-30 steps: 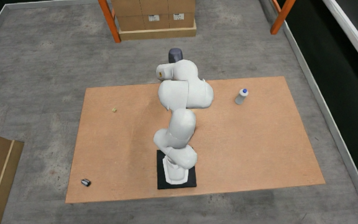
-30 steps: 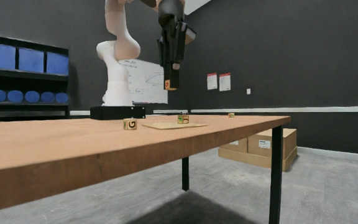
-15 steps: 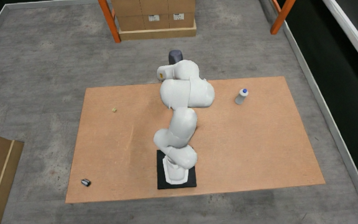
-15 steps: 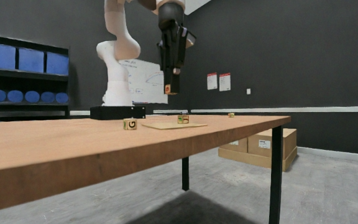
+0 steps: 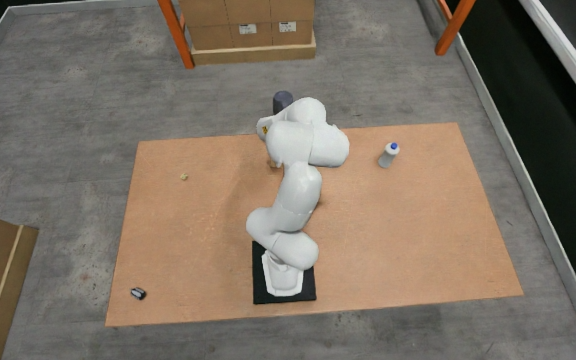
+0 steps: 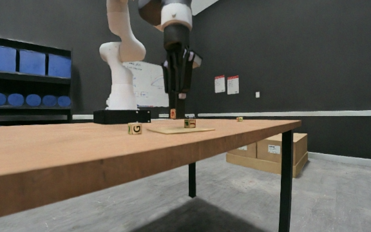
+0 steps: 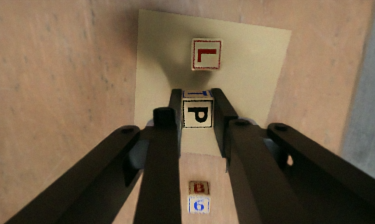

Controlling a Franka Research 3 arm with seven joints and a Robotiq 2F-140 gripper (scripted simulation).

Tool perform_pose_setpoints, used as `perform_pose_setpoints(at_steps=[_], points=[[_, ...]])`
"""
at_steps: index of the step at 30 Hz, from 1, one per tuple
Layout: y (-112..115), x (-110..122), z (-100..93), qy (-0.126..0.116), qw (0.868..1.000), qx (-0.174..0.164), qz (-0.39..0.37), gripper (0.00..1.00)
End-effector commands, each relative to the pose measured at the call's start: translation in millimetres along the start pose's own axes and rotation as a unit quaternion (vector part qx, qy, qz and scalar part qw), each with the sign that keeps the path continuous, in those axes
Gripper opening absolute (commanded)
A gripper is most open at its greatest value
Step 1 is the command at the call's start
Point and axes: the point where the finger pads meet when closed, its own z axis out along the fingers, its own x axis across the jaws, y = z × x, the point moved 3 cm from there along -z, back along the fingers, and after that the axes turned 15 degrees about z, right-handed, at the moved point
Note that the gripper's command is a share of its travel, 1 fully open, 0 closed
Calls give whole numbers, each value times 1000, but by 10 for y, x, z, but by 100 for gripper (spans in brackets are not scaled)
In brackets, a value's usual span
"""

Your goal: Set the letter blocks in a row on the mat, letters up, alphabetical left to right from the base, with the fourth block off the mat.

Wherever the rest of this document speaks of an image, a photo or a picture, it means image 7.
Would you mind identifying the beige flat mat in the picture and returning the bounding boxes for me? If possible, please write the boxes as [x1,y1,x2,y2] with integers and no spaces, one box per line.
[134,9,293,158]

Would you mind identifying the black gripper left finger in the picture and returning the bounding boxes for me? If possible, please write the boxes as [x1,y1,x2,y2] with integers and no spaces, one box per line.
[4,89,182,224]

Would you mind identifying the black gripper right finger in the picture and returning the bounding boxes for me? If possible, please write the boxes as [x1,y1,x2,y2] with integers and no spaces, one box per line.
[211,88,375,224]

